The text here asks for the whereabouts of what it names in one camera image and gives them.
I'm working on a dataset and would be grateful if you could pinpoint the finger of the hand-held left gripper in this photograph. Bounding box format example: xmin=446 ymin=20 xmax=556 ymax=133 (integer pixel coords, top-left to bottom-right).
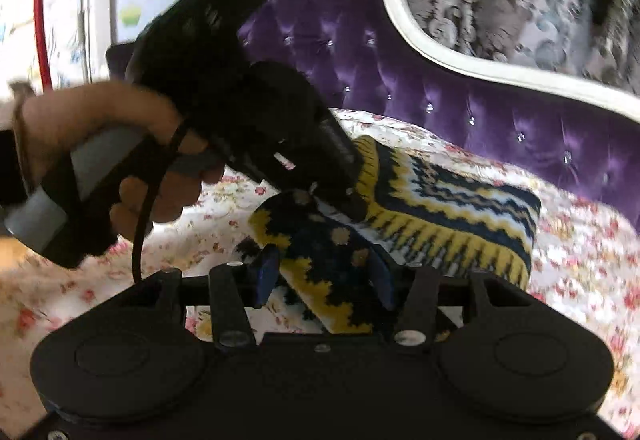
xmin=312 ymin=180 xmax=372 ymax=223

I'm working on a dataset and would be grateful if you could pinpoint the yellow black zigzag knit sweater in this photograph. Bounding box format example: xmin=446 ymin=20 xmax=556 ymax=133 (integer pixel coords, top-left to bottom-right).
xmin=235 ymin=135 xmax=543 ymax=336

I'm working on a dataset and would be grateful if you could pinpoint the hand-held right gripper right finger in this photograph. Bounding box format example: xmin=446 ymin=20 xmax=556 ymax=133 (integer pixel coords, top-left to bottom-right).
xmin=369 ymin=247 xmax=536 ymax=352

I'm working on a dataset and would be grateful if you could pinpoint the person's left hand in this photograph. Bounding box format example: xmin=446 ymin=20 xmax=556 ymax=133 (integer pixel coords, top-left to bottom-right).
xmin=20 ymin=80 xmax=226 ymax=226

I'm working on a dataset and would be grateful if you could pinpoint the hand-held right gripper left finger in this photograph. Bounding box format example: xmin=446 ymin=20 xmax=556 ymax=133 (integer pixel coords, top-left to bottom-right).
xmin=112 ymin=245 xmax=281 ymax=354

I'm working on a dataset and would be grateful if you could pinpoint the floral printed blanket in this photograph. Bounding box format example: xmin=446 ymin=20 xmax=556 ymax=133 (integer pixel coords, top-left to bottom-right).
xmin=0 ymin=108 xmax=640 ymax=440

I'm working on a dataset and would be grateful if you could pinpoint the purple tufted sofa white frame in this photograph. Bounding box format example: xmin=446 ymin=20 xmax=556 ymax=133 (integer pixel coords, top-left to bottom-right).
xmin=205 ymin=0 xmax=640 ymax=233

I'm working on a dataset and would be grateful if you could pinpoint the red cord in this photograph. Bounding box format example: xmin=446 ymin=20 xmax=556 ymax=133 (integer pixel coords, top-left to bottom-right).
xmin=31 ymin=0 xmax=55 ymax=92

